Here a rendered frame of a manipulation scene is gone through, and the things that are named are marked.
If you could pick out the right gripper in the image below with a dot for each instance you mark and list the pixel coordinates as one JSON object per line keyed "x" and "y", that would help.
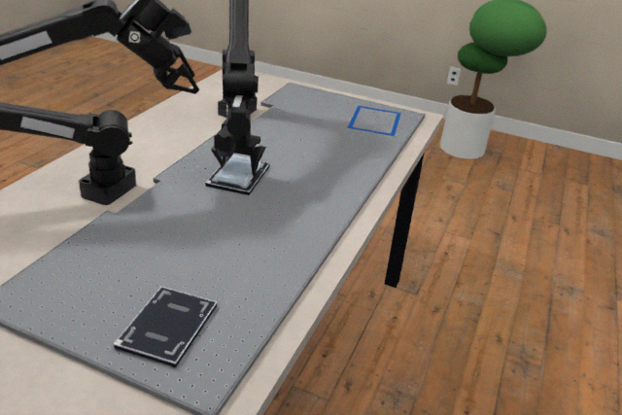
{"x": 168, "y": 81}

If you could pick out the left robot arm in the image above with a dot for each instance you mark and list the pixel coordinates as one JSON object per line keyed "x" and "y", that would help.
{"x": 238, "y": 78}

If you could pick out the blue tape rectangle outline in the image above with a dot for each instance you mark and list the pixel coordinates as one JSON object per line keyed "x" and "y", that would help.
{"x": 356, "y": 113}

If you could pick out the white well plate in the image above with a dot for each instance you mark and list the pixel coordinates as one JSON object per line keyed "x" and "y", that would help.
{"x": 237, "y": 171}

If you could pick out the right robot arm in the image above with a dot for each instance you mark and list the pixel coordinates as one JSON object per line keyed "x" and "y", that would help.
{"x": 108, "y": 136}

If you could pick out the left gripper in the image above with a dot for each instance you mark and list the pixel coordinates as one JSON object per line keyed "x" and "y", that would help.
{"x": 251, "y": 150}

